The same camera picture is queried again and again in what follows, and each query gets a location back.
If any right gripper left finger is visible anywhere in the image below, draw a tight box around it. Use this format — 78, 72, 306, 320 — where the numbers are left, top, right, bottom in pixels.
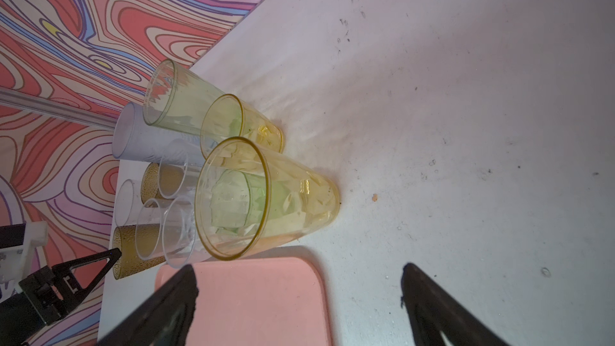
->
98, 265, 199, 345

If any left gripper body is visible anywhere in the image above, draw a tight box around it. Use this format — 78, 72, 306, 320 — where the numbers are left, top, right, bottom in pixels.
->
1, 222, 70, 345

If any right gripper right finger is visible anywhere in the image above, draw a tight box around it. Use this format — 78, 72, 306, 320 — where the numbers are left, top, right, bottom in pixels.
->
401, 263, 506, 345

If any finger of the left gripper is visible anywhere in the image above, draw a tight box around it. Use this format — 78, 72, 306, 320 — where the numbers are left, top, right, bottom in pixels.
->
51, 248, 122, 298

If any clear faceted cup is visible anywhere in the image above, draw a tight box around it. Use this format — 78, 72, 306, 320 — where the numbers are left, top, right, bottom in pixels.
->
162, 196, 211, 269
135, 198, 171, 260

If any brown dimpled cup front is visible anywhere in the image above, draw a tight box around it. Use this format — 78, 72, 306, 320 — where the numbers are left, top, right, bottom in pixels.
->
112, 225, 165, 280

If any brown dimpled cup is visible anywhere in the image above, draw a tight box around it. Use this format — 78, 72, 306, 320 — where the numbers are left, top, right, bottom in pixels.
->
140, 163, 163, 203
112, 225, 165, 280

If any pink plastic tray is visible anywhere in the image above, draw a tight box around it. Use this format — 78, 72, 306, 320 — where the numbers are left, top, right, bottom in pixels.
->
154, 256, 333, 346

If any brown dimpled cup rear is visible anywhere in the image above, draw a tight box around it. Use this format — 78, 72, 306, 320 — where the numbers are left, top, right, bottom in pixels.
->
140, 163, 163, 203

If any short bright green cup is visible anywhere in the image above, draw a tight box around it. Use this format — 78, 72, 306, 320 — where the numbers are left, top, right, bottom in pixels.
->
211, 169, 267, 237

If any tall amber yellow cup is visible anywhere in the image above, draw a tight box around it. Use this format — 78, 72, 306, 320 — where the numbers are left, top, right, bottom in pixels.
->
194, 137, 341, 261

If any tall pale blue cup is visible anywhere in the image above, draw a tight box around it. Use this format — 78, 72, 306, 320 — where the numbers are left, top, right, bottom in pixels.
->
111, 103, 205, 164

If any tall light green cup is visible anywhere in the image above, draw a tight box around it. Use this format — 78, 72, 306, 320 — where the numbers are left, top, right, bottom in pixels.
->
143, 59, 224, 136

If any short yellow cup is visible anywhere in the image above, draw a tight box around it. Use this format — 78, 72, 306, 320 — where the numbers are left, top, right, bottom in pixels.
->
200, 94, 285, 158

